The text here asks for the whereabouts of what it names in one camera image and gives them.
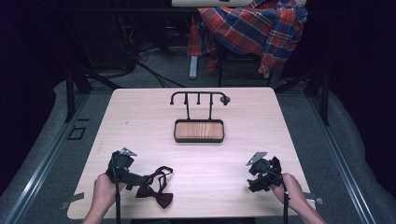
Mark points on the black metal stand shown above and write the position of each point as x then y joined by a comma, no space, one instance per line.
71,93
323,96

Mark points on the person's left hand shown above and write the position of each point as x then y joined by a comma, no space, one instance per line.
106,191

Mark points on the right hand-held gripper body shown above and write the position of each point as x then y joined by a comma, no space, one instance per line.
264,169

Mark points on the grey table leg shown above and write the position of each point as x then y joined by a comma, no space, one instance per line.
193,67

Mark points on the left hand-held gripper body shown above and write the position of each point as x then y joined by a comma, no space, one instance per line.
120,163

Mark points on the black chair frame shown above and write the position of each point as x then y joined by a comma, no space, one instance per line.
221,67

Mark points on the person's right hand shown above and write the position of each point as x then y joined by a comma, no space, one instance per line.
289,189

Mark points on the grey metal bracket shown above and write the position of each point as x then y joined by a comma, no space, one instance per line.
72,200
315,199

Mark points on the aluminium floor rail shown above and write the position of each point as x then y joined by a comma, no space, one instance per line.
46,158
341,165

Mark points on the dark red bow tie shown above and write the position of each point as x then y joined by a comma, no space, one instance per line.
157,194

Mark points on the red blue plaid shirt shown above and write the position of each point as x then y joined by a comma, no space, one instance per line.
255,28

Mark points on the black rack with wooden tray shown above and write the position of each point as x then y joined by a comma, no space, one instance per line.
199,130

